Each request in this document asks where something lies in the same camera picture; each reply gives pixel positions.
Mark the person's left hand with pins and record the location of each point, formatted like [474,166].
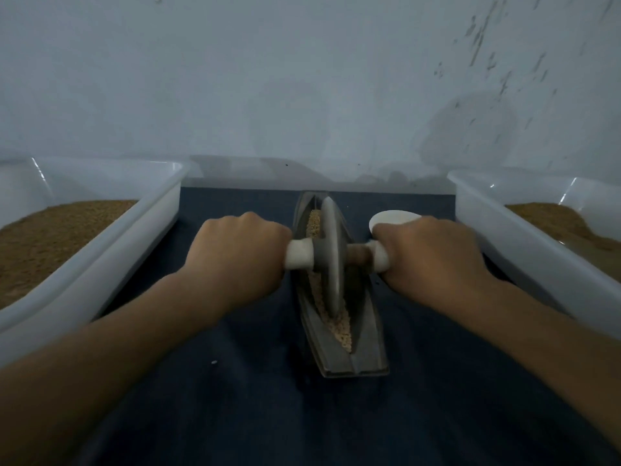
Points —
[233,257]

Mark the person's right hand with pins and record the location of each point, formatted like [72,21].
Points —
[432,262]

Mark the white plastic tray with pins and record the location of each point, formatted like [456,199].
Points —
[519,247]
[97,257]

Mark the boat-shaped metal grinding trough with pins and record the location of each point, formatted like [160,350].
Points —
[369,354]

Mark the small ground grain portion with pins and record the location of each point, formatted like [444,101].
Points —
[340,330]

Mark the person's left forearm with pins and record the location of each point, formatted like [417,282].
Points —
[92,383]

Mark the person's right forearm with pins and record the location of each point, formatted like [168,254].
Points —
[558,359]

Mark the white round plate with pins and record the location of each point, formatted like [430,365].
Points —
[390,220]

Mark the dark blue tablecloth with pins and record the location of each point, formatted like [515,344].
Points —
[243,412]

